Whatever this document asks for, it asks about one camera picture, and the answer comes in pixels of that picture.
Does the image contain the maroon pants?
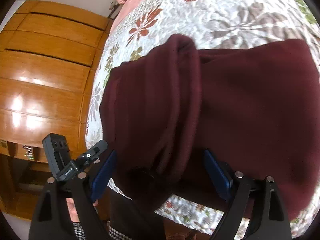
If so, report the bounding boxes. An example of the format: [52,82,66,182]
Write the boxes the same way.
[100,35,319,219]

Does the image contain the checkered left sleeve forearm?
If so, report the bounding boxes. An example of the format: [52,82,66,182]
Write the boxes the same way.
[72,220,131,240]

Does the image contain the person's left hand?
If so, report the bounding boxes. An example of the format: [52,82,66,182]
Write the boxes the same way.
[66,198,80,223]

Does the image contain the orange wooden wardrobe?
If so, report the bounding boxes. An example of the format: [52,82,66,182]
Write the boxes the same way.
[1,0,113,219]

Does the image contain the white floral quilt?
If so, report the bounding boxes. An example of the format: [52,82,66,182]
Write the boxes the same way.
[85,0,320,239]

